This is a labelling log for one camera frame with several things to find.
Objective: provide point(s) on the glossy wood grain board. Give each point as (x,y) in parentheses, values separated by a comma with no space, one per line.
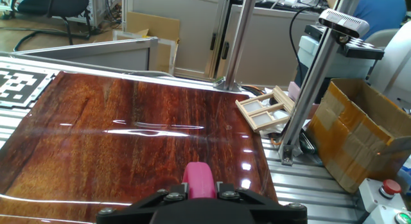
(128,137)

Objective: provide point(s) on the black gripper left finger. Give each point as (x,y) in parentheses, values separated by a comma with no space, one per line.
(128,212)

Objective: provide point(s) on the small pink block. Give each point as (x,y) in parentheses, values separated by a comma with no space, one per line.
(293,90)

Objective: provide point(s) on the crumpled white plastic bag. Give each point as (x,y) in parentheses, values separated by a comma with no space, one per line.
(277,123)

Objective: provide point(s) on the white rectangular frame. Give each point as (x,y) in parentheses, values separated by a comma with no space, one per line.
(171,57)

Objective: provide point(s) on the grey metal cabinet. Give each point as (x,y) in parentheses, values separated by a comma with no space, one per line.
(266,50)
(180,31)

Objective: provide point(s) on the grey chair back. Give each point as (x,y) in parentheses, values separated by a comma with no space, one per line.
(380,36)

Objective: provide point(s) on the brown cardboard box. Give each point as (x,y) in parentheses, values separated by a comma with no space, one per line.
(353,137)

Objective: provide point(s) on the white rounded housing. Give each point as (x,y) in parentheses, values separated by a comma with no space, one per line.
(395,66)

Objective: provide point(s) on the vertical aluminium post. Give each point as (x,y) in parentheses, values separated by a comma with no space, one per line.
(239,41)

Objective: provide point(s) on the grey aluminium framed panel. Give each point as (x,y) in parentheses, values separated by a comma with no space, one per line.
(96,55)

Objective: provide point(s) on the grey box with red button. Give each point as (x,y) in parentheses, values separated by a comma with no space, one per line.
(372,195)

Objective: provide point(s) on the black office chair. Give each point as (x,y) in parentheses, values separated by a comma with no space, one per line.
(51,4)

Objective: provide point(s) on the white ribbed depth camera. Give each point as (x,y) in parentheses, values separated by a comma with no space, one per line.
(343,22)

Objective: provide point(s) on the pale blue white box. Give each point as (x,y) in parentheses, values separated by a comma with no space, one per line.
(321,57)

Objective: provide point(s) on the flat brown cardboard sheet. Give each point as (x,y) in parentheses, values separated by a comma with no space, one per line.
(154,25)

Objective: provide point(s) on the miniature wooden window frame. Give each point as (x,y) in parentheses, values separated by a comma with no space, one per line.
(266,109)

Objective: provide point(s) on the person in blue shirt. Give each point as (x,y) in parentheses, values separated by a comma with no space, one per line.
(379,9)

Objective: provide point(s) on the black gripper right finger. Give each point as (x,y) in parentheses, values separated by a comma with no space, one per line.
(276,212)

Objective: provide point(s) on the pink plastic watering can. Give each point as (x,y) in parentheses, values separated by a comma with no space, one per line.
(199,179)

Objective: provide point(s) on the black white fiducial marker board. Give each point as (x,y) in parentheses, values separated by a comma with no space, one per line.
(19,86)

